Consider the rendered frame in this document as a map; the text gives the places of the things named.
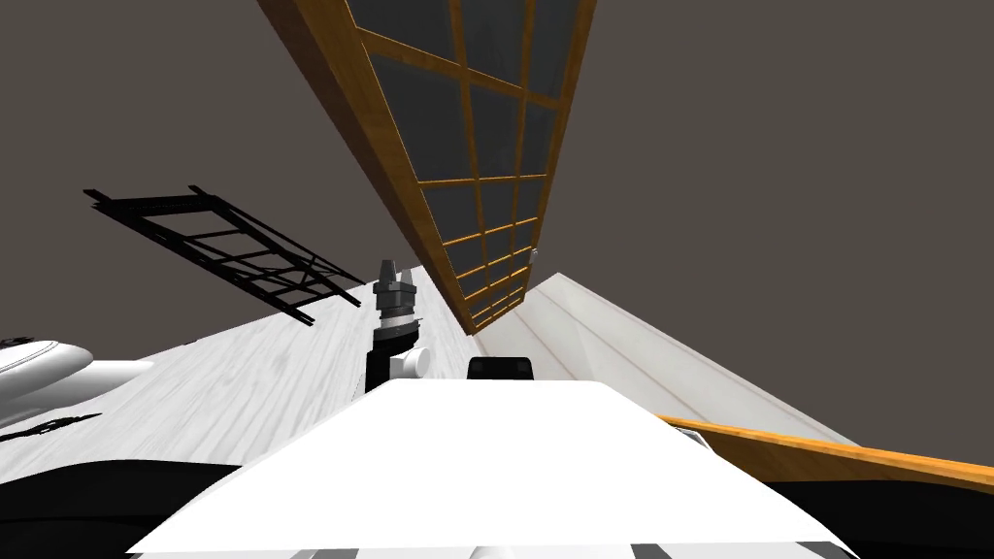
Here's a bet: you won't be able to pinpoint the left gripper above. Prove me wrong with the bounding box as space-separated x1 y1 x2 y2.
372 259 420 312

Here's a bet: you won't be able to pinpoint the wooden door with glass panes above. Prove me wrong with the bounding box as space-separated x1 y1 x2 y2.
259 0 600 338

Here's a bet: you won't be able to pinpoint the black shelf rack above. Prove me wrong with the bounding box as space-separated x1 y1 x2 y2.
82 183 367 328

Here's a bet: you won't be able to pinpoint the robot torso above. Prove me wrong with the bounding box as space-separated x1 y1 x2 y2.
126 356 860 559

